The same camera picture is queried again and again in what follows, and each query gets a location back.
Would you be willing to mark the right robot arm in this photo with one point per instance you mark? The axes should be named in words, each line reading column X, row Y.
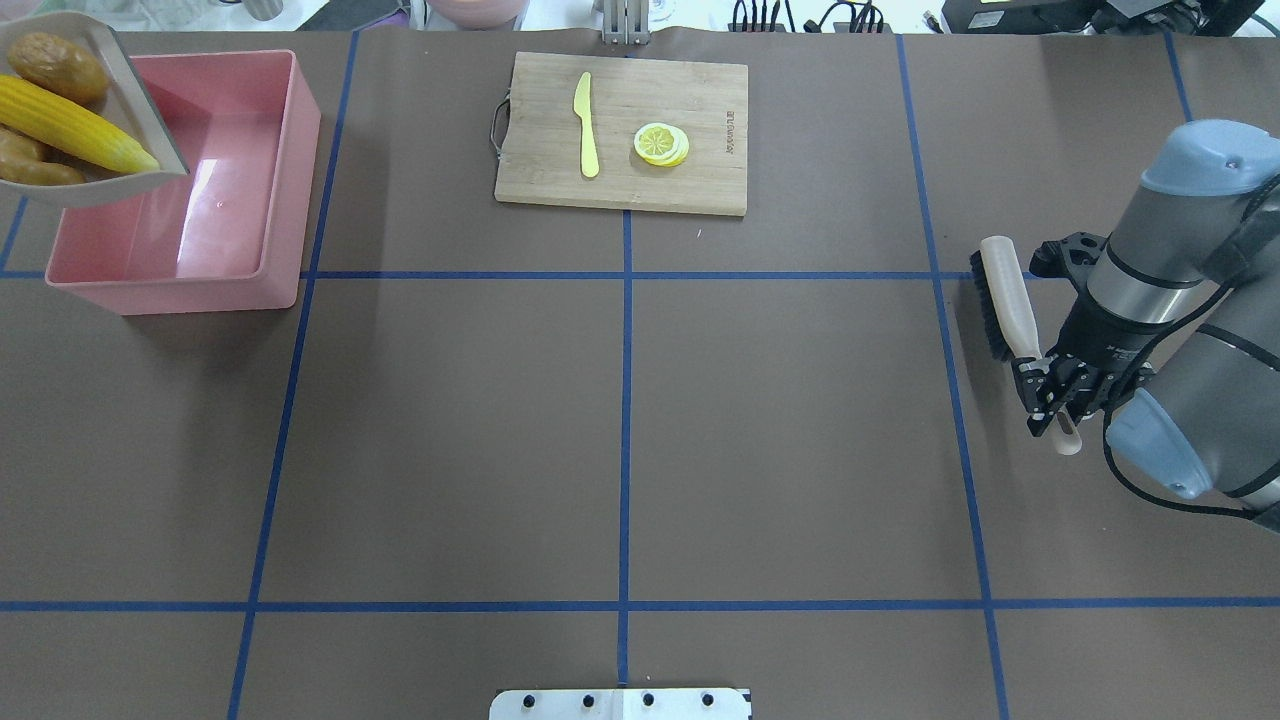
column 1165, row 328

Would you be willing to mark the yellow lemon slices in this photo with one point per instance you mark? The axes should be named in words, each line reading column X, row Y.
column 661, row 145

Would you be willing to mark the yellow toy corn cob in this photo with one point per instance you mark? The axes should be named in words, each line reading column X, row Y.
column 67, row 126

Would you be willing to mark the tan toy ginger root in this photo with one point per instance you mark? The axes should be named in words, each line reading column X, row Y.
column 24, row 161

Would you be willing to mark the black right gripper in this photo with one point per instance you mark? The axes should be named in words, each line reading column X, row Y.
column 1099, row 338

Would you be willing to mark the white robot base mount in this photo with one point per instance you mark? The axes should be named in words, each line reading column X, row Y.
column 623, row 703

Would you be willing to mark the beige hand brush black bristles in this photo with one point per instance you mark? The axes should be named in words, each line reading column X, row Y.
column 1013, row 337

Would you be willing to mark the brown toy potato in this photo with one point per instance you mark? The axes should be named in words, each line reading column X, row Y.
column 60, row 66

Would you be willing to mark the pink plastic bin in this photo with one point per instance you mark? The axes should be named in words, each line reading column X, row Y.
column 229, row 236

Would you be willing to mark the yellow plastic knife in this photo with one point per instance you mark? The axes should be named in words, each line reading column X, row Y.
column 582, row 105

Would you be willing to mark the bamboo cutting board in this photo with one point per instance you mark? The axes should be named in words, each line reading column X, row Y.
column 539, row 156

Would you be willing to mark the beige plastic dustpan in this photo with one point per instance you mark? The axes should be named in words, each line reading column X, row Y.
column 128, row 104

